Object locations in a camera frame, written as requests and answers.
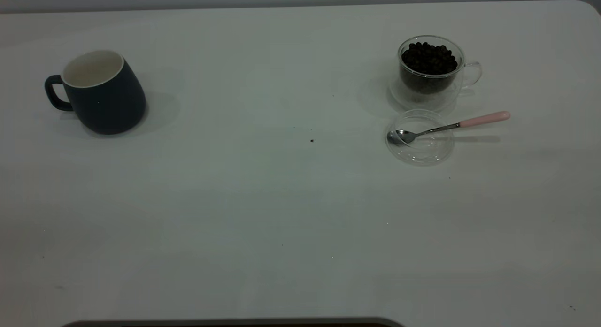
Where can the dark grey-blue ceramic mug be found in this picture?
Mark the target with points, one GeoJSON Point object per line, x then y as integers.
{"type": "Point", "coordinates": [110, 102]}

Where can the clear double-walled glass cup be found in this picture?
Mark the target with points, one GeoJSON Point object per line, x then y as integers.
{"type": "Point", "coordinates": [425, 98]}

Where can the clear round glass lid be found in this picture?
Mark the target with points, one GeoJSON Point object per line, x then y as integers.
{"type": "Point", "coordinates": [422, 151]}

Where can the pile of dark coffee beans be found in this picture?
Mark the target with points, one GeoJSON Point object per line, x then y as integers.
{"type": "Point", "coordinates": [428, 64]}

